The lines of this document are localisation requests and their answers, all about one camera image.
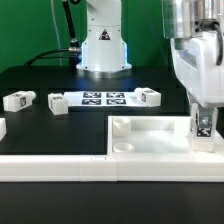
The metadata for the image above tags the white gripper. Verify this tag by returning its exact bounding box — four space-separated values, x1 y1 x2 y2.
170 32 224 134

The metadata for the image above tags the white square tabletop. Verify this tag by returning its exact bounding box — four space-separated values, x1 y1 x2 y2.
106 115 222 157

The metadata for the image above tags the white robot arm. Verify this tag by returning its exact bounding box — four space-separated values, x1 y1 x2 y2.
77 0 224 137

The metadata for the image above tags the white obstacle right bar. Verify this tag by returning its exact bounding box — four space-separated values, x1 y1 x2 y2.
214 132 224 156

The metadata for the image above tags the white obstacle bar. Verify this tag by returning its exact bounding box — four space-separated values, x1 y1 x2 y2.
0 154 224 182
214 132 224 156
0 118 7 141

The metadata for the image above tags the white fiducial marker sheet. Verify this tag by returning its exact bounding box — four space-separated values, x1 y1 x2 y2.
64 91 142 107

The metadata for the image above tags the white obstacle front bar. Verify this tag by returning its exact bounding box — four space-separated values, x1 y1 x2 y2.
0 154 224 182

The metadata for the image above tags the white obstacle left bar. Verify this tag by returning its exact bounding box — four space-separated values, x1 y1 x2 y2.
0 118 7 141

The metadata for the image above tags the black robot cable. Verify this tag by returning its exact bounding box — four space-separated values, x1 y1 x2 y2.
23 0 82 67

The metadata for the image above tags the grey thin cable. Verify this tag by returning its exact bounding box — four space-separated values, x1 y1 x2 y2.
50 0 64 67

